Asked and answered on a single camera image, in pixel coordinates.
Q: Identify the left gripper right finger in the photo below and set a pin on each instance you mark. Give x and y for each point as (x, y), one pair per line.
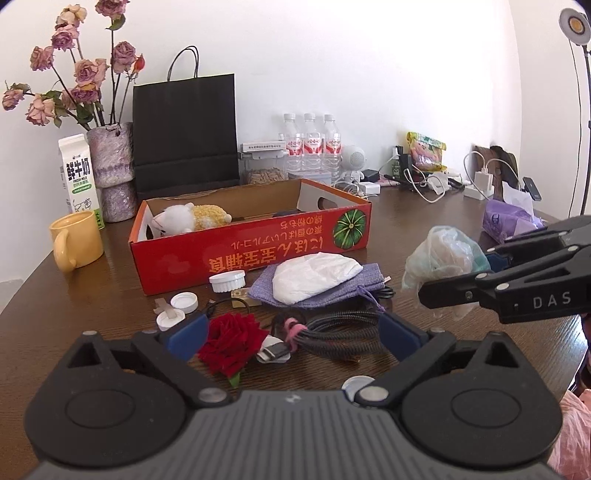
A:
(420, 355)

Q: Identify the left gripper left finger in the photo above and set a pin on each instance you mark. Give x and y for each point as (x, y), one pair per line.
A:
(165, 356)

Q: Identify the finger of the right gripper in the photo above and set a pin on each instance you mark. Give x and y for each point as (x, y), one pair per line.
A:
(531, 235)
(552, 282)

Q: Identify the white round cap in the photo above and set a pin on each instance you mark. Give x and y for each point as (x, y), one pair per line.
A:
(167, 319)

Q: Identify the green white plastic bag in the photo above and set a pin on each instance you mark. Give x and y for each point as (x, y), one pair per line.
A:
(446, 252)

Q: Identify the white bottle cap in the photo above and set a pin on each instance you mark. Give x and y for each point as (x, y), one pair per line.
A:
(187, 302)

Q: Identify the red fabric flower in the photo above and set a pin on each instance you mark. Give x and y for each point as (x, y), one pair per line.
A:
(233, 340)

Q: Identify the purple fabric pouch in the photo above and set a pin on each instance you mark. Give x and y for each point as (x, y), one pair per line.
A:
(370, 279)

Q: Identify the white ribbed jar lid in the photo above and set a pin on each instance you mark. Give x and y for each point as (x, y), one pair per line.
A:
(228, 281)

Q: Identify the white cloth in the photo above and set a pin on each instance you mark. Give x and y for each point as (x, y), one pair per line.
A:
(301, 278)

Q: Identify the purple tissue pack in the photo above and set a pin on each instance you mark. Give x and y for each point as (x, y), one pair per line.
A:
(502, 221)

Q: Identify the red cardboard box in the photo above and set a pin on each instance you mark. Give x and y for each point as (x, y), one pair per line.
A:
(270, 223)

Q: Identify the yellow snack bag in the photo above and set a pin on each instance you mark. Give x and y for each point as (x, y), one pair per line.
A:
(426, 152)

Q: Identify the white yellow plush toy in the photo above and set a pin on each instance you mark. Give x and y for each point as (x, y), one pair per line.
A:
(188, 218)

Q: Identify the yellow ceramic mug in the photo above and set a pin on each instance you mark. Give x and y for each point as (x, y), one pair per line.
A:
(76, 241)

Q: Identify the white robot speaker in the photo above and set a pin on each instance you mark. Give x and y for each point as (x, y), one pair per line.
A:
(352, 163)

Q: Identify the water bottle right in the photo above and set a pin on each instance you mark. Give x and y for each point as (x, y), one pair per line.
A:
(331, 157)

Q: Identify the water bottle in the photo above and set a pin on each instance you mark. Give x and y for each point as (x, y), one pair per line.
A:
(331, 157)
(294, 144)
(312, 148)

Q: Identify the white milk carton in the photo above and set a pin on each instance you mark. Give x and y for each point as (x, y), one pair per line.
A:
(77, 177)

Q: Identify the water bottle middle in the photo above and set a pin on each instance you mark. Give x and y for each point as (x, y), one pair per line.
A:
(312, 148)

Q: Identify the clear seed container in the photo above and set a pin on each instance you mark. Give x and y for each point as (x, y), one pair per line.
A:
(263, 170)

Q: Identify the purple textured vase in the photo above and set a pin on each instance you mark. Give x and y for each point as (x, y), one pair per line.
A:
(111, 155)

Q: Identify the water bottle left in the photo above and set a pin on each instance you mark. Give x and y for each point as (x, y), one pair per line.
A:
(294, 144)

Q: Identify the black paper bag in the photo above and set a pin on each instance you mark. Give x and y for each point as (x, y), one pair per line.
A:
(184, 135)

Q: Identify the white flat box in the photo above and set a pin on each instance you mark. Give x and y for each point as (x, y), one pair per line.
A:
(264, 149)

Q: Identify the dried pink roses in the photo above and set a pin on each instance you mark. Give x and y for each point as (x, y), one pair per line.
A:
(90, 91)

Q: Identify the white charger with cable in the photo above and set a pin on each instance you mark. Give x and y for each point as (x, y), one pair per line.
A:
(480, 185)

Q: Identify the ring light stand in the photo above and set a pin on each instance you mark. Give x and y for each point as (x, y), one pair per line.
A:
(575, 26)

